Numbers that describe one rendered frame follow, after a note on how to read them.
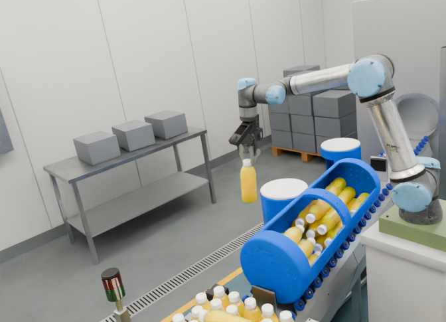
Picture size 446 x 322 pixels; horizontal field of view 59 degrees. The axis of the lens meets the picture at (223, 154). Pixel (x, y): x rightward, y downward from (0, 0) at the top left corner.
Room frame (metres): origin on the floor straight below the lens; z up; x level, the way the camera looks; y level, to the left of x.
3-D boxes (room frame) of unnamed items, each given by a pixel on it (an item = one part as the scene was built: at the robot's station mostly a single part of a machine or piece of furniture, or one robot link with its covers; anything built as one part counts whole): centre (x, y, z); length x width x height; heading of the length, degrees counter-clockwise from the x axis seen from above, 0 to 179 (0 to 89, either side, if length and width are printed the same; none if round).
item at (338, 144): (2.76, -0.86, 1.03); 0.28 x 0.28 x 0.01
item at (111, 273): (1.20, 0.45, 1.18); 0.06 x 0.06 x 0.16
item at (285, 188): (2.15, -0.32, 1.03); 0.28 x 0.28 x 0.01
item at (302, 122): (5.41, -1.42, 0.59); 1.20 x 0.80 x 1.19; 38
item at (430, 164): (1.32, -0.70, 1.38); 0.13 x 0.12 x 0.14; 142
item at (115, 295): (1.20, 0.45, 1.18); 0.06 x 0.06 x 0.05
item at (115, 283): (1.20, 0.45, 1.23); 0.06 x 0.06 x 0.04
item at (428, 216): (1.33, -0.71, 1.26); 0.15 x 0.15 x 0.10
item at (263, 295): (1.25, -0.07, 0.99); 0.10 x 0.02 x 0.12; 49
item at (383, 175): (2.26, -0.94, 1.00); 0.10 x 0.04 x 0.15; 49
